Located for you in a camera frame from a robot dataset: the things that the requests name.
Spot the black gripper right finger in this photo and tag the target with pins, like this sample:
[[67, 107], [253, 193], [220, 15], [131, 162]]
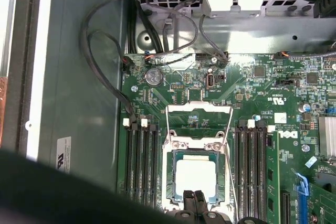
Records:
[[202, 201]]

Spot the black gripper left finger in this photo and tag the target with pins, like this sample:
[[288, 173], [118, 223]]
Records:
[[189, 200]]

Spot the silver CPU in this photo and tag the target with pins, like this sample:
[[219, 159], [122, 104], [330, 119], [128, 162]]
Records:
[[197, 174]]

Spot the metal socket cover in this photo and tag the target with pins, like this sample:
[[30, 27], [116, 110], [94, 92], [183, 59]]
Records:
[[178, 108]]

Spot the CPU socket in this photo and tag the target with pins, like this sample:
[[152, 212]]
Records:
[[167, 176]]

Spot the black expansion slot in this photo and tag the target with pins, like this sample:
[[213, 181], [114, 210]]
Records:
[[286, 208]]

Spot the blue expansion slot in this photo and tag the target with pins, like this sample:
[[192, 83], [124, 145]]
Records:
[[302, 203]]

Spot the green RAM stick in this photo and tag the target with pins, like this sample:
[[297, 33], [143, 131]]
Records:
[[273, 182]]

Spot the internal USB port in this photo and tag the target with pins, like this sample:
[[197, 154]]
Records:
[[210, 81]]

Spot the green motherboard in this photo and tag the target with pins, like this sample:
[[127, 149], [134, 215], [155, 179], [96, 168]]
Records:
[[262, 90]]

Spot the coin cell battery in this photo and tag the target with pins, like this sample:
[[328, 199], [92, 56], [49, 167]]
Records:
[[154, 76]]

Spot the white case sticker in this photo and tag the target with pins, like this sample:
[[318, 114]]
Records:
[[63, 154]]

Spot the silver finned heat sink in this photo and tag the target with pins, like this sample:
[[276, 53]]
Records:
[[328, 137]]

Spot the black PC case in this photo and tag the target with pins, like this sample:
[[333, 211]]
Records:
[[78, 90]]

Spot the dark wrist camera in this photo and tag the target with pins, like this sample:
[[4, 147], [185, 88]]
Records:
[[65, 197]]

